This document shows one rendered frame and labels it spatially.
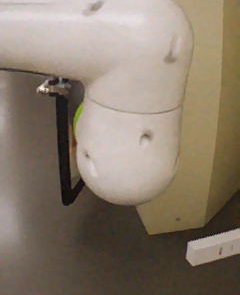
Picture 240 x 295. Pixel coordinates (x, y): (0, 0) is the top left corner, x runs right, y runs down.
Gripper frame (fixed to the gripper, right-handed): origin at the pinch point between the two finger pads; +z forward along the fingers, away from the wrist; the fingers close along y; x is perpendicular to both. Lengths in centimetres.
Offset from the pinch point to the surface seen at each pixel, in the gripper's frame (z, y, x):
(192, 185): -3.9, -19.1, 23.5
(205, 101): -3.9, -20.0, 7.5
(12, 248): -5.5, 14.8, 34.0
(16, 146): 38, 10, 34
